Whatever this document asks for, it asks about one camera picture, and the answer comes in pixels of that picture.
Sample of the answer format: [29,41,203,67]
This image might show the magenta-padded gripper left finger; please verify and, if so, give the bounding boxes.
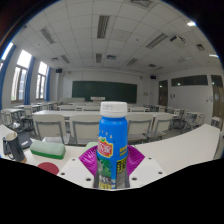
[57,145,100,190]

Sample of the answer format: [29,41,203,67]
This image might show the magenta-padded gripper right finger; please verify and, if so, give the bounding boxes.
[127,145,167,189]

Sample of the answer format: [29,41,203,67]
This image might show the blue white-capped drink bottle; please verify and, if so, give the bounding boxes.
[94,101,131,191]

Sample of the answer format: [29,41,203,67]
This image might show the flat round red coaster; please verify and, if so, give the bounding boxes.
[37,161,61,176]

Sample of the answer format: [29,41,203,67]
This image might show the green rectangular sponge block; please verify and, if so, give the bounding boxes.
[29,139,67,161]

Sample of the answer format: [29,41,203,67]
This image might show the classroom chairs and desks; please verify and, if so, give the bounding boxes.
[0,97,224,147]

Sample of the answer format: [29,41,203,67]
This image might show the dark mug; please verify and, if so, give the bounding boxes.
[2,131,28,164]

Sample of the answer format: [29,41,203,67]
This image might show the dark wooden door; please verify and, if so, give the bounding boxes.
[158,79,169,107]

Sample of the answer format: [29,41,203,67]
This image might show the dark green blackboard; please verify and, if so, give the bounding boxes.
[71,80,138,104]

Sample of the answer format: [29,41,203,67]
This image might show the blue curtain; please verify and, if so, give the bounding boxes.
[0,44,17,111]
[44,66,51,102]
[23,56,36,106]

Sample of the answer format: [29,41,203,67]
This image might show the ceiling projector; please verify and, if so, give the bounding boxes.
[169,34,187,47]

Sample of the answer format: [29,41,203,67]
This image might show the ceiling light panels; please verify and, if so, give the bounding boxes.
[39,0,220,70]

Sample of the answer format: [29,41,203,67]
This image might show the dark high wall window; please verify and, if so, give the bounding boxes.
[171,74,209,88]

